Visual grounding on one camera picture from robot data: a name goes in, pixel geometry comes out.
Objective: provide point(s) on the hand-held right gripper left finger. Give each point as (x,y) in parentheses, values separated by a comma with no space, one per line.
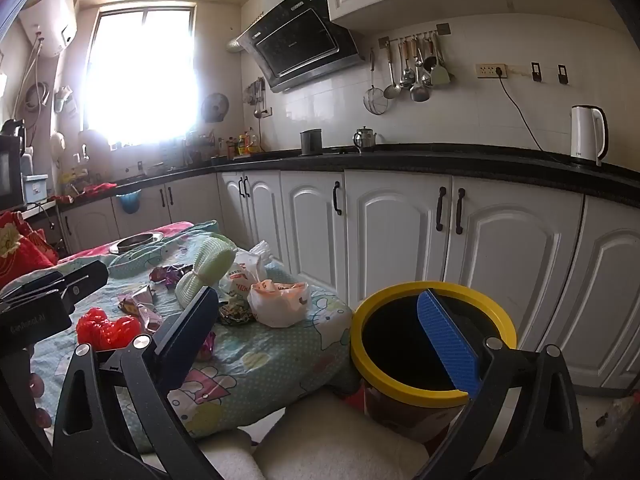
(187,330)

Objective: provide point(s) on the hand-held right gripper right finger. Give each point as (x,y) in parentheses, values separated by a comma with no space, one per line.
(450,340)

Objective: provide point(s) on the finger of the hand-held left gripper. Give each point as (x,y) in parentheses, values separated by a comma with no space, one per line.
(35,282)
(87,277)

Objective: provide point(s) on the small pink wrapper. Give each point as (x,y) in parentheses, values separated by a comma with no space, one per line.
(208,347)

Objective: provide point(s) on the pink foil wrapper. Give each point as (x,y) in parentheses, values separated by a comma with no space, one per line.
(142,307)

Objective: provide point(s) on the gold black wrapper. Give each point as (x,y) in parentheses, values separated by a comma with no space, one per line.
(235,312)

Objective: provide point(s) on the purple foil wrapper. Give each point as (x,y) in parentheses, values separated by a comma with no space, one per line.
(170,275)

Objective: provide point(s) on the white foam net sleeve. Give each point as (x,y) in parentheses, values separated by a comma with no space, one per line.
(205,260)

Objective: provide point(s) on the yellow-rimmed black bin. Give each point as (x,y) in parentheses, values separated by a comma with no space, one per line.
(400,392)

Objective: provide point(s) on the white plastic bag red print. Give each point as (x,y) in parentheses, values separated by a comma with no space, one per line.
(245,270)

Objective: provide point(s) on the white plastic bag orange print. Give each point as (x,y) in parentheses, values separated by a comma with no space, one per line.
(275,310)

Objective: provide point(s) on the person's left hand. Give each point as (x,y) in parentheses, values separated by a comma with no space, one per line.
(39,390)

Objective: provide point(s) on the pink bed sheet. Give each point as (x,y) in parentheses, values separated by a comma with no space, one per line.
(95,250)

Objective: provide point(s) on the red cushion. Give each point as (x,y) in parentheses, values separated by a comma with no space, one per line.
(22,250)

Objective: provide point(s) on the metal plate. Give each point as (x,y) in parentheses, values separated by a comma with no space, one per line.
(140,241)

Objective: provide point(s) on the blue hanging bag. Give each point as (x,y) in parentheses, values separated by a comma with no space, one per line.
(128,203)

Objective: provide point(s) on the red cloth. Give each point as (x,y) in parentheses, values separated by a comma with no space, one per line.
(100,190)

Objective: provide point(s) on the blue storage box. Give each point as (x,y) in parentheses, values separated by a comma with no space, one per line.
(35,190)

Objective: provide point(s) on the cartoon printed blanket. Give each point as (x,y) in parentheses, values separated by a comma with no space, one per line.
(280,355)

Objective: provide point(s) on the black microwave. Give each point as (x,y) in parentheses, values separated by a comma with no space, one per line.
(9,175)

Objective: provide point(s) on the metal faucet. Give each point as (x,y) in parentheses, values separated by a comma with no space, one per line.
(85,154)

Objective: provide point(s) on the white cushion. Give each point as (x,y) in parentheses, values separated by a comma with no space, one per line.
(320,440)

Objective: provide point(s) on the dish rack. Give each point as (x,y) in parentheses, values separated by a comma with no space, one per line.
(197,150)

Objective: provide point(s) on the black kitchen countertop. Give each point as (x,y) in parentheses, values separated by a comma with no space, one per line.
(450,162)

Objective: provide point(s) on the dark sauce bottle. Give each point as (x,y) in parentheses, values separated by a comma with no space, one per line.
(231,147)

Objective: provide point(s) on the yellow label bottle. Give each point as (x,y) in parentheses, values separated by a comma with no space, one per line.
(242,146)

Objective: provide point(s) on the cooking oil bottle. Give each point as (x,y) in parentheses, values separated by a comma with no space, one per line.
(252,144)

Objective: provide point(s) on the window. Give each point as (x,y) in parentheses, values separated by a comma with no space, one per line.
(140,75)

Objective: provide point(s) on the glass teapot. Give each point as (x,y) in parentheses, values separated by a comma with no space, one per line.
(365,140)

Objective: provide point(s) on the black pot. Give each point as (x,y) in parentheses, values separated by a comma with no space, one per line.
(311,142)

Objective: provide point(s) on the hanging kitchen tools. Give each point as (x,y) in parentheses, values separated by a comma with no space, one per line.
(256,95)

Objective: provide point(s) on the white electric kettle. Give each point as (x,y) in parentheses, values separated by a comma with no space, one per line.
(585,135)

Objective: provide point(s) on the metal strainer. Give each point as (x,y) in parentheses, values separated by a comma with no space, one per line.
(376,102)

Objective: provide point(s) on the large metal ladle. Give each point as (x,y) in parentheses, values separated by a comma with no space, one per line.
(419,92)

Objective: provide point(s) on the green spatula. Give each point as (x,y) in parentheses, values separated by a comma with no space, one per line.
(441,75)

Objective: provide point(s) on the white water heater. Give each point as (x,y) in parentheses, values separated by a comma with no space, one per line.
(50,15)

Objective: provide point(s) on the metal slotted spoon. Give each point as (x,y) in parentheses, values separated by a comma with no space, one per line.
(407,77)

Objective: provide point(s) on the beige power strip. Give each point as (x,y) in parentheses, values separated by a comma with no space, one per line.
(491,70)

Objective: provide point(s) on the black spoon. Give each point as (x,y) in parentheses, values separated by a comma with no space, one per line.
(430,64)

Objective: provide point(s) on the black range hood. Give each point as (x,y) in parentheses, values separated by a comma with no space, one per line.
(295,45)

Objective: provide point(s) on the round wall fan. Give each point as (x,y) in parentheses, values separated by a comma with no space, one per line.
(215,107)

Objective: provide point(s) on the silver exhaust duct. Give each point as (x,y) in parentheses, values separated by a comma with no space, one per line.
(234,46)

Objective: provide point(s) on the black wall hook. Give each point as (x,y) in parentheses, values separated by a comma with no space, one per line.
(536,72)
(563,75)

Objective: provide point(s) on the utensil wall rail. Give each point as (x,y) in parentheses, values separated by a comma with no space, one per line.
(415,36)

